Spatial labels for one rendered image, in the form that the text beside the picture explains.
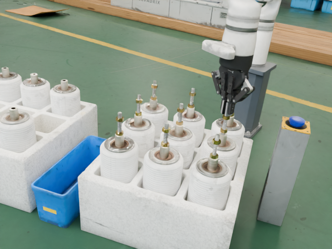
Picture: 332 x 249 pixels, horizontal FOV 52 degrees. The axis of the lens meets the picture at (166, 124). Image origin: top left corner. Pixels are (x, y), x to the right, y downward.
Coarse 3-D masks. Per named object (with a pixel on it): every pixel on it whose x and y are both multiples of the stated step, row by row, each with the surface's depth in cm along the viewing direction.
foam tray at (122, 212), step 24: (96, 168) 87; (240, 168) 91; (96, 192) 83; (120, 192) 80; (144, 192) 80; (240, 192) 82; (96, 216) 87; (120, 216) 84; (144, 216) 81; (168, 216) 79; (192, 216) 76; (216, 216) 74; (120, 240) 88; (144, 240) 85; (168, 240) 82; (192, 240) 80; (216, 240) 77
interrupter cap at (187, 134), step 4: (172, 128) 93; (184, 128) 93; (172, 132) 92; (184, 132) 92; (188, 132) 92; (168, 136) 89; (172, 136) 89; (176, 136) 90; (180, 136) 90; (184, 136) 90; (188, 136) 90; (176, 140) 88; (180, 140) 88; (184, 140) 88
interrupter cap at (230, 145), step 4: (212, 136) 90; (208, 140) 89; (228, 140) 89; (232, 140) 89; (208, 144) 87; (212, 144) 87; (228, 144) 88; (232, 144) 88; (212, 148) 86; (220, 148) 86; (224, 148) 86; (228, 148) 86; (232, 148) 86
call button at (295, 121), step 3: (291, 117) 87; (294, 117) 87; (297, 117) 87; (300, 117) 88; (291, 120) 86; (294, 120) 86; (297, 120) 86; (300, 120) 86; (303, 120) 86; (291, 123) 86; (294, 123) 85; (297, 123) 85; (300, 123) 85; (303, 123) 85; (297, 126) 86; (300, 126) 86
